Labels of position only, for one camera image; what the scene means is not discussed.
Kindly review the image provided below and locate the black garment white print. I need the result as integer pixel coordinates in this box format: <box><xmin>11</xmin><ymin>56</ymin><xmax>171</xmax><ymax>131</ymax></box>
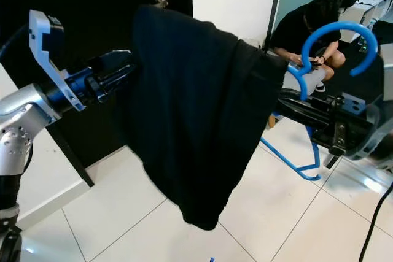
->
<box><xmin>120</xmin><ymin>4</ymin><xmax>289</xmax><ymax>232</ymax></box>

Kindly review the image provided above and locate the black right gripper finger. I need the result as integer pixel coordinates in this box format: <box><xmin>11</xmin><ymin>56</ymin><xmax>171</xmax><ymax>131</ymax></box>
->
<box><xmin>282</xmin><ymin>107</ymin><xmax>337</xmax><ymax>140</ymax></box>
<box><xmin>276</xmin><ymin>89</ymin><xmax>333</xmax><ymax>118</ymax></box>

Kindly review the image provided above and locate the person in black shirt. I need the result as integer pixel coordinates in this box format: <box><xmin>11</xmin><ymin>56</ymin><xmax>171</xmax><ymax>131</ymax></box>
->
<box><xmin>269</xmin><ymin>0</ymin><xmax>348</xmax><ymax>91</ymax></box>

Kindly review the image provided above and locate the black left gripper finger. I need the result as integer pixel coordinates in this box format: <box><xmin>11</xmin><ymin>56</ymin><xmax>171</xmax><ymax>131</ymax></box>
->
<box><xmin>101</xmin><ymin>66</ymin><xmax>137</xmax><ymax>94</ymax></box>
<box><xmin>92</xmin><ymin>49</ymin><xmax>136</xmax><ymax>71</ymax></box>

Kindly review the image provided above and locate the black metal leg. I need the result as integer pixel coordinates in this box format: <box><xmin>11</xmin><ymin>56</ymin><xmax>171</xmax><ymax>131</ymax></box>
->
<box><xmin>46</xmin><ymin>124</ymin><xmax>96</xmax><ymax>188</ymax></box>

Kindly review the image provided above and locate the blue plastic hanger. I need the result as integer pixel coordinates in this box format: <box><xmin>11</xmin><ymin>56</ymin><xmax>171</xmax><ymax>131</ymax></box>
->
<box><xmin>259</xmin><ymin>21</ymin><xmax>379</xmax><ymax>181</ymax></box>

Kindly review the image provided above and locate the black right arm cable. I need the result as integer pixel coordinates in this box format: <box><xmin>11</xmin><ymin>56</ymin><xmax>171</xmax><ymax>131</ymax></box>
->
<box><xmin>357</xmin><ymin>179</ymin><xmax>393</xmax><ymax>262</ymax></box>

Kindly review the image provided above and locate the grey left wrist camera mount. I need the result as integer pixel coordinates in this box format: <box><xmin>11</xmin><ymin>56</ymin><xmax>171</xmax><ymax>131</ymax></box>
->
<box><xmin>29</xmin><ymin>9</ymin><xmax>85</xmax><ymax>112</ymax></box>

